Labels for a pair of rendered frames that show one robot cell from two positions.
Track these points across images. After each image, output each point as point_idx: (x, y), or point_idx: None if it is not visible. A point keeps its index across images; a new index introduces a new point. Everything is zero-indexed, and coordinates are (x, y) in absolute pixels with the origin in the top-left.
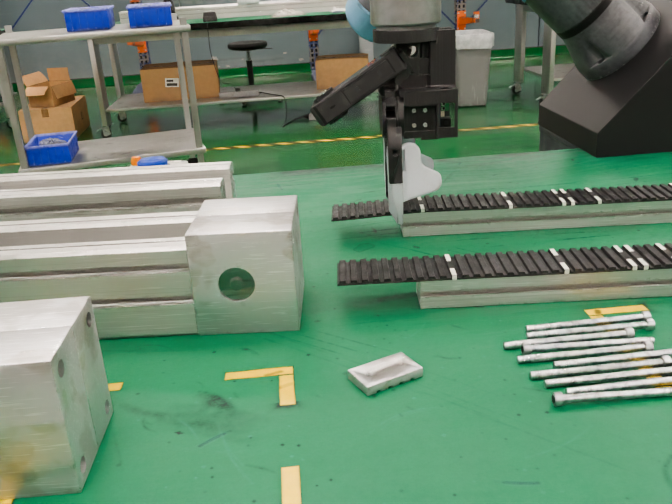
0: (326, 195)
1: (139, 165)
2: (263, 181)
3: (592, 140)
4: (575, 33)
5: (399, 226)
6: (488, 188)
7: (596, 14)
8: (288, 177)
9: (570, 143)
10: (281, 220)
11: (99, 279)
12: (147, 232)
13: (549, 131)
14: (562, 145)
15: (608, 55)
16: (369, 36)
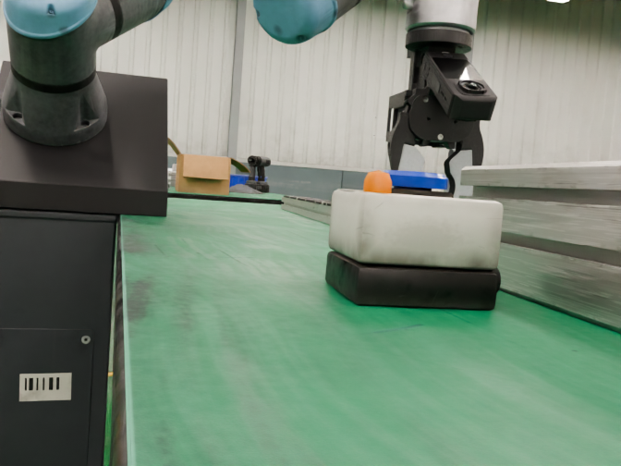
0: (291, 251)
1: (445, 180)
2: (191, 259)
3: (155, 200)
4: (78, 88)
5: None
6: (269, 232)
7: (95, 71)
8: (172, 252)
9: (86, 214)
10: None
11: None
12: None
13: (12, 210)
14: (58, 221)
15: (94, 117)
16: (315, 32)
